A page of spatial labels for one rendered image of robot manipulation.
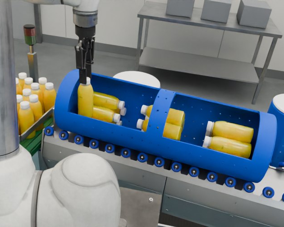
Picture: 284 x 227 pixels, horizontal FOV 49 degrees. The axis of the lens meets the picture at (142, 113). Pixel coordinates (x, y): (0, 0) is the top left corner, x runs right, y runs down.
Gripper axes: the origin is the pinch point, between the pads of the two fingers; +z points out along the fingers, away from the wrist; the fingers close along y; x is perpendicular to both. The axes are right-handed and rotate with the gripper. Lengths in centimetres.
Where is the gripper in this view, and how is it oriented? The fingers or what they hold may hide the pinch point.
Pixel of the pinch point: (85, 73)
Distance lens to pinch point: 128.6
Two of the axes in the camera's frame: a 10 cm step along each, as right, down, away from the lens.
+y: 2.9, -5.0, 8.2
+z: -1.0, 8.3, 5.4
